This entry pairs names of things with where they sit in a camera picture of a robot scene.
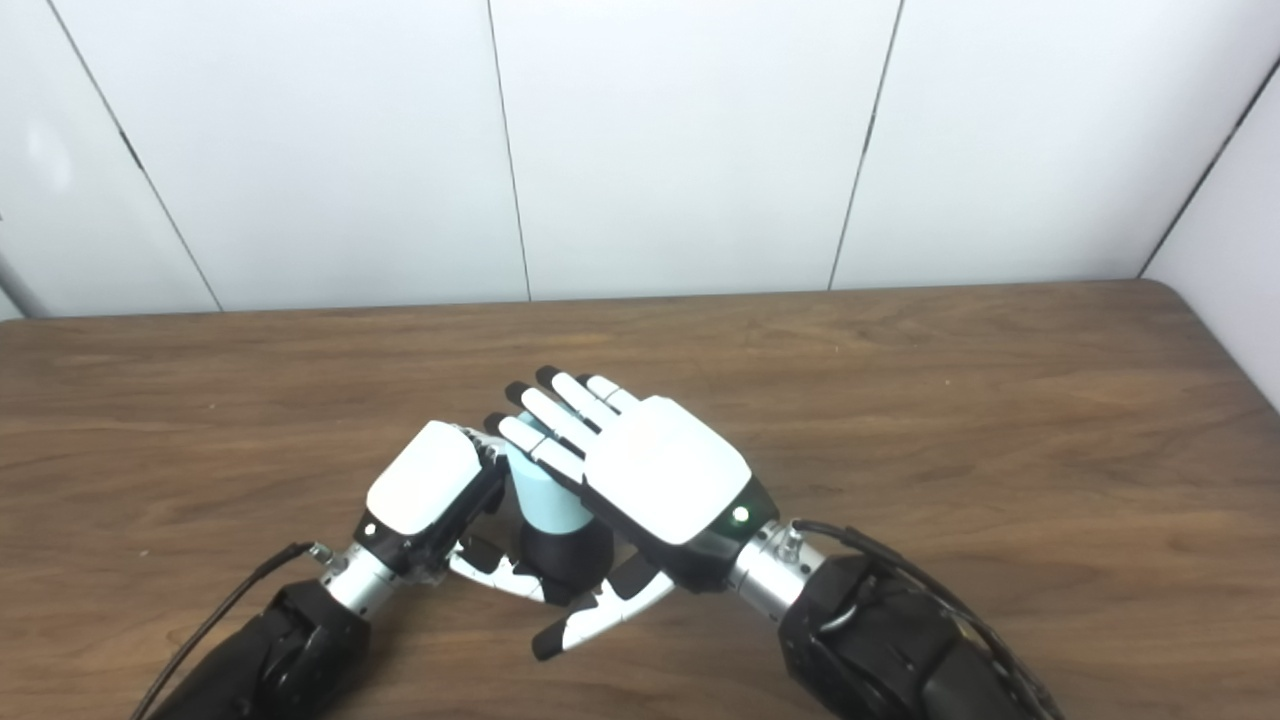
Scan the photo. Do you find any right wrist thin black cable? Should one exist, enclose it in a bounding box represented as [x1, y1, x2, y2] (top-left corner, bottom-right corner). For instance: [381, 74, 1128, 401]
[815, 590, 901, 636]

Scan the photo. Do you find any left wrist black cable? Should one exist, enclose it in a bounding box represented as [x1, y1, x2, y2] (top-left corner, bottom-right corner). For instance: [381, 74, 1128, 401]
[128, 541, 341, 720]

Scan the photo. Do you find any black funnel-shaped nozzle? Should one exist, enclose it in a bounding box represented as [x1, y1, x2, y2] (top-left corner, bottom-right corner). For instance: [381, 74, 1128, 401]
[518, 515, 615, 608]

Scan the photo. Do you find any right wrist thick black cable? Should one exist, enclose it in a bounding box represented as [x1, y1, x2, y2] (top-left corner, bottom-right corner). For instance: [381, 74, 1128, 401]
[793, 518, 1066, 720]

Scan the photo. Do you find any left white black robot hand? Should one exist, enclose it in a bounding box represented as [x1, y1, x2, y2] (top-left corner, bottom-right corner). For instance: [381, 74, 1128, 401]
[352, 420, 547, 606]

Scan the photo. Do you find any light-blue hose piece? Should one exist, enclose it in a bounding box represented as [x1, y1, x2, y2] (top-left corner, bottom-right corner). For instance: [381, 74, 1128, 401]
[500, 410, 596, 534]

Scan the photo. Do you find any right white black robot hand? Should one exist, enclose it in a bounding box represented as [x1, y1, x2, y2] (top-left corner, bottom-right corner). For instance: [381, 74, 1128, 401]
[484, 366, 781, 663]

